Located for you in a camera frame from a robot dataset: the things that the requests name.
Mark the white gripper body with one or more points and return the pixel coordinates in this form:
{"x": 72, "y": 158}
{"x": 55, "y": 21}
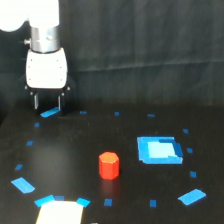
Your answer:
{"x": 47, "y": 71}

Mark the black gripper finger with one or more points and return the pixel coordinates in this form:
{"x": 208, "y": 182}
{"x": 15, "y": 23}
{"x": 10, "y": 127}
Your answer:
{"x": 61, "y": 101}
{"x": 35, "y": 101}

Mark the red hexagonal block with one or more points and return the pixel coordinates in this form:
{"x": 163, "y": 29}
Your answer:
{"x": 109, "y": 165}

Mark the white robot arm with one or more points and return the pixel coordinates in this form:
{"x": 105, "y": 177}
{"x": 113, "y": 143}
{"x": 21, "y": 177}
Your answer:
{"x": 44, "y": 20}

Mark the blue tape strip top left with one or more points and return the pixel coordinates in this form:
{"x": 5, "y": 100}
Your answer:
{"x": 50, "y": 112}

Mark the blue tape strip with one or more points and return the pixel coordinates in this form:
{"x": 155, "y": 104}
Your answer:
{"x": 44, "y": 200}
{"x": 192, "y": 197}
{"x": 50, "y": 112}
{"x": 24, "y": 186}

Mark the black backdrop curtain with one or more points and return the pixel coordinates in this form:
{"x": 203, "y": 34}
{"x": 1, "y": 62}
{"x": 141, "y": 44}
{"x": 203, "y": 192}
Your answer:
{"x": 154, "y": 51}

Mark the blue tape square target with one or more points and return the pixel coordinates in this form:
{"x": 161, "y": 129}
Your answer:
{"x": 159, "y": 150}

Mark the blue tape strip bottom left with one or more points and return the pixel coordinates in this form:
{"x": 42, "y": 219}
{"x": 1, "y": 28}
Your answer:
{"x": 44, "y": 200}

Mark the blue tape piece by paper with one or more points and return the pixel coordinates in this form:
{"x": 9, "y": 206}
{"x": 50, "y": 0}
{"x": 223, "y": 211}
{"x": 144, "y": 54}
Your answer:
{"x": 83, "y": 202}

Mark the white paper sheet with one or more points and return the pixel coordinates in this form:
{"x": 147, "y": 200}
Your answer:
{"x": 60, "y": 212}

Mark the blue tape strip bottom right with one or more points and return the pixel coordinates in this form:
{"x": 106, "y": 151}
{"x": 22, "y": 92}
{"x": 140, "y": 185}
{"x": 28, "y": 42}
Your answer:
{"x": 192, "y": 197}

